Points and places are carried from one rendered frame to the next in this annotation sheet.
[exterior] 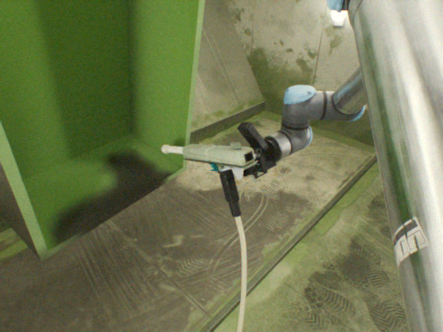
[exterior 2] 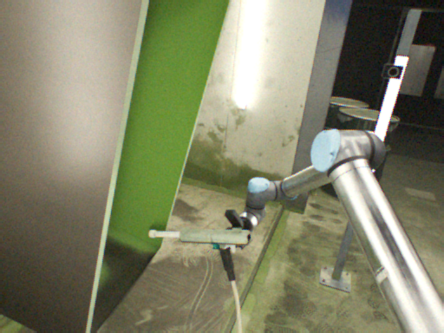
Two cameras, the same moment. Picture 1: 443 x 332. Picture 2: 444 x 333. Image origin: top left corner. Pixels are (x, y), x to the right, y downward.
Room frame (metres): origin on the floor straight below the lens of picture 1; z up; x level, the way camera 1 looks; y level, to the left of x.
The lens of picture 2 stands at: (-0.22, 0.46, 1.42)
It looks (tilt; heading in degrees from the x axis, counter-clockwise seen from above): 23 degrees down; 335
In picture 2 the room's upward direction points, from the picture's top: 6 degrees clockwise
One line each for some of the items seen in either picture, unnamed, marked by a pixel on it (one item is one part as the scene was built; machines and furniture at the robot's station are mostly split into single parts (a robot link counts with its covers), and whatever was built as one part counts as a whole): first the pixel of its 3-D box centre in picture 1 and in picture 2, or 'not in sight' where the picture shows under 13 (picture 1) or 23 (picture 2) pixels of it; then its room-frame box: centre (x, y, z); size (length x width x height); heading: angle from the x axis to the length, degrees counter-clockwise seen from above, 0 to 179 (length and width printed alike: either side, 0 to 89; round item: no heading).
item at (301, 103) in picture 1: (300, 107); (259, 192); (0.90, -0.25, 0.79); 0.12 x 0.09 x 0.12; 86
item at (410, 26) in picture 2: not in sight; (368, 167); (1.02, -1.04, 0.82); 0.05 x 0.05 x 1.64; 47
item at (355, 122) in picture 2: not in sight; (356, 155); (2.10, -2.13, 0.44); 0.59 x 0.58 x 0.89; 151
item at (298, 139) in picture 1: (291, 138); (252, 214); (0.90, -0.24, 0.68); 0.12 x 0.09 x 0.10; 130
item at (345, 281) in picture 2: not in sight; (335, 278); (1.02, -1.04, 0.01); 0.20 x 0.20 x 0.01; 47
